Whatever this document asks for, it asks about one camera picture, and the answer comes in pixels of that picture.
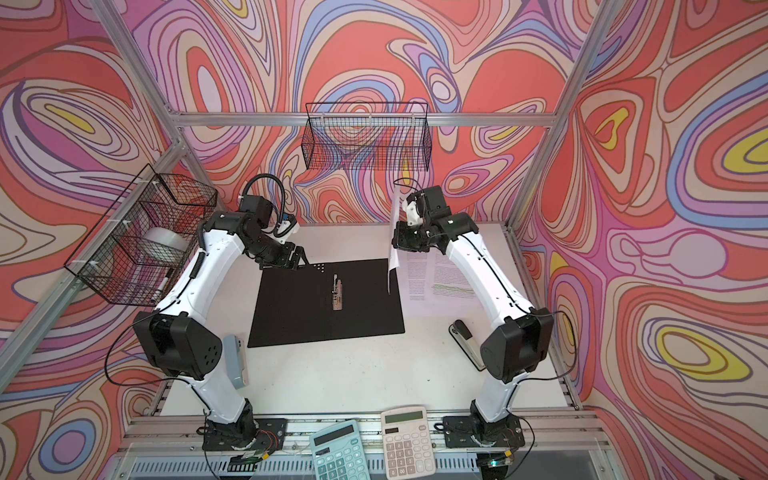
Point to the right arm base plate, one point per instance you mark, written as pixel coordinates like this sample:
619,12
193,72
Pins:
497,441

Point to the white tape roll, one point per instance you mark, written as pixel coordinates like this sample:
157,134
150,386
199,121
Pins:
162,243

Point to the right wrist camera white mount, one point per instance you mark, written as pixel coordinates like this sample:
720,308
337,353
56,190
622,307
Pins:
425,206

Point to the light blue stapler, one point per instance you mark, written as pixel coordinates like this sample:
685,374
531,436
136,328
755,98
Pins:
235,361

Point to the black wire basket wall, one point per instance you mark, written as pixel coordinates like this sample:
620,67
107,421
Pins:
361,135
110,262

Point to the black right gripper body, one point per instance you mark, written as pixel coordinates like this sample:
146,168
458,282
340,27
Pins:
412,238

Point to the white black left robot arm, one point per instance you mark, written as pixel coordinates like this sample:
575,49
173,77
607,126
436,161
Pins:
174,335

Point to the beige black stapler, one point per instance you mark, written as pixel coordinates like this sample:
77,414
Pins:
462,335

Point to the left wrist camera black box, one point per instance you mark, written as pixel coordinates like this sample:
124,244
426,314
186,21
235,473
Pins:
262,208

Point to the blue folder with black inside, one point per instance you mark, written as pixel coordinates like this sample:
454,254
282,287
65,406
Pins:
327,301

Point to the black wire basket left wall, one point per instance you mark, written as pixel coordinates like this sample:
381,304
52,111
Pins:
110,262

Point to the black wire basket back wall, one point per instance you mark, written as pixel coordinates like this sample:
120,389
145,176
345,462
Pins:
361,135

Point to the pink white calculator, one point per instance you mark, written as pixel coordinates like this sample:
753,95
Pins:
407,443

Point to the printed white paper sheet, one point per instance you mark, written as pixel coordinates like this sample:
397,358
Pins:
393,261

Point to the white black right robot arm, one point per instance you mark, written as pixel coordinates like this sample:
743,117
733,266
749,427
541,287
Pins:
519,335

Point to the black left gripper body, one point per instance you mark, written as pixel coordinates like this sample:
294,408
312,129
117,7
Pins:
270,251

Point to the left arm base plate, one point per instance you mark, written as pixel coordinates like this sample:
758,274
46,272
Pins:
251,446

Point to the teal calculator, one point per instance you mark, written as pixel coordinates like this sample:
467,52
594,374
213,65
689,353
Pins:
338,453

